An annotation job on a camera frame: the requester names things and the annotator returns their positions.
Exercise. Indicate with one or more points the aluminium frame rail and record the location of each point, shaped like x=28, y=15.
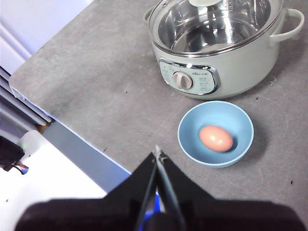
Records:
x=21, y=106

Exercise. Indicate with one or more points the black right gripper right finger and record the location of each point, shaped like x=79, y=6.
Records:
x=228, y=216

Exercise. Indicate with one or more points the pale green electric steamer pot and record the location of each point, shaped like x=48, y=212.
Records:
x=240, y=72

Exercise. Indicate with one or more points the brown egg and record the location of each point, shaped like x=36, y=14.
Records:
x=216, y=138

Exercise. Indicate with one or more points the white platform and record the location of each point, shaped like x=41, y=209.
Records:
x=53, y=178

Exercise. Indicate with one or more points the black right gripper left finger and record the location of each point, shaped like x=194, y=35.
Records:
x=96, y=214

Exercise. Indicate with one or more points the blue ribbed bowl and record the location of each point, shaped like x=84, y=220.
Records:
x=192, y=149

